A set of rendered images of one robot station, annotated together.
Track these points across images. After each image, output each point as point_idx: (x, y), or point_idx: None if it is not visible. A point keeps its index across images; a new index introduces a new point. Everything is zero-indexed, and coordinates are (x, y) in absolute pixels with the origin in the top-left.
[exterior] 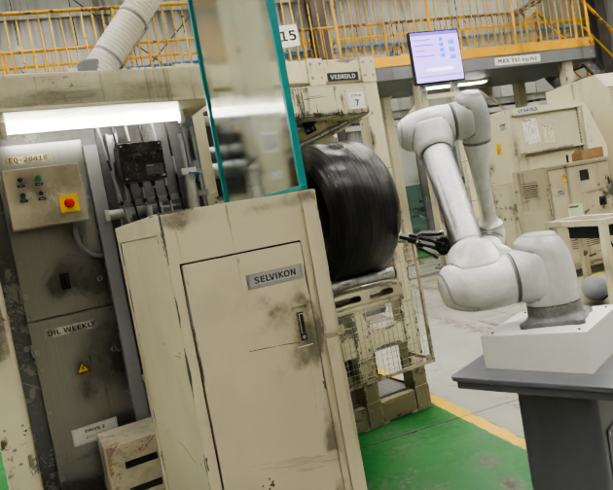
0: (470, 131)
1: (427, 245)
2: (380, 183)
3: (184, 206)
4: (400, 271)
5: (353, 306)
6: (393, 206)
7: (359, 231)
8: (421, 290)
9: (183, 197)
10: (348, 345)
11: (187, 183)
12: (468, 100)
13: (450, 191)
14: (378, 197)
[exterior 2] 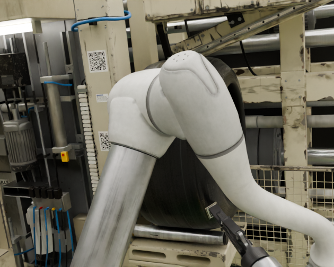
0: (175, 133)
1: (231, 238)
2: (174, 141)
3: (46, 110)
4: None
5: (155, 261)
6: (186, 175)
7: None
8: None
9: None
10: (278, 257)
11: (46, 90)
12: (161, 79)
13: (82, 234)
14: (165, 160)
